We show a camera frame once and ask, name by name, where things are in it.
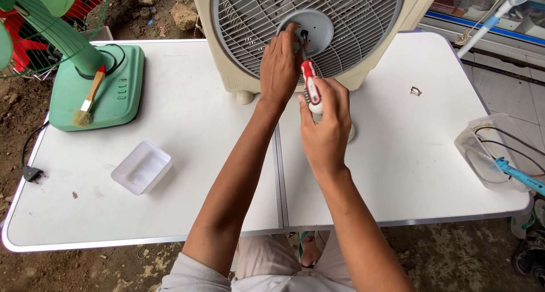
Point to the person's right hand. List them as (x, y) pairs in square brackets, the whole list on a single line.
[(328, 134)]

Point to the person's left hand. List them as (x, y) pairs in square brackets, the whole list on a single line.
[(276, 70)]

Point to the red and white screwdriver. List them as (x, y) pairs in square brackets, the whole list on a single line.
[(310, 77)]

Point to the round beige fan foot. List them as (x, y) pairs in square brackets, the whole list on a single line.
[(351, 133), (245, 97)]

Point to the beige box fan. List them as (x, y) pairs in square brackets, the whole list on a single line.
[(238, 66)]

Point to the round grey grille cap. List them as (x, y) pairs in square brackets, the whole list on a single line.
[(317, 26)]

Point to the grey fan grille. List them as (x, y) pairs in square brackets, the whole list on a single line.
[(362, 24)]

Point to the small crumpled scrap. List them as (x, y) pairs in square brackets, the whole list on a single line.
[(416, 91)]

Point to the brown rock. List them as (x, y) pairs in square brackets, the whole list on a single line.
[(184, 16)]

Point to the person's foot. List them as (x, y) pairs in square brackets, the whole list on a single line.
[(310, 250)]

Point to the person's beige shorts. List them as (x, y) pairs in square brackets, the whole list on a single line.
[(264, 258)]

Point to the clear plastic container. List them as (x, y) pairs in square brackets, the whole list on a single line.
[(477, 155)]

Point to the white plastic tray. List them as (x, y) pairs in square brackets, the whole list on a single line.
[(142, 167)]

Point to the green stand fan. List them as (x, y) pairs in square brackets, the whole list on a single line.
[(106, 96)]

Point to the wooden paint brush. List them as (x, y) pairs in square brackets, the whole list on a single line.
[(91, 92)]

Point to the white and blue stand fan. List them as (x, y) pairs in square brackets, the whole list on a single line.
[(489, 24)]

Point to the blue soldering iron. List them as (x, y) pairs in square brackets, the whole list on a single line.
[(519, 177)]

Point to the glass display cabinet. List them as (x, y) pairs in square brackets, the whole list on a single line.
[(481, 7)]

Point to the dark sandals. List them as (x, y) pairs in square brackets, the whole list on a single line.
[(530, 249)]

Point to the red plastic chair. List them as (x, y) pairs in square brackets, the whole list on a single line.
[(23, 41)]

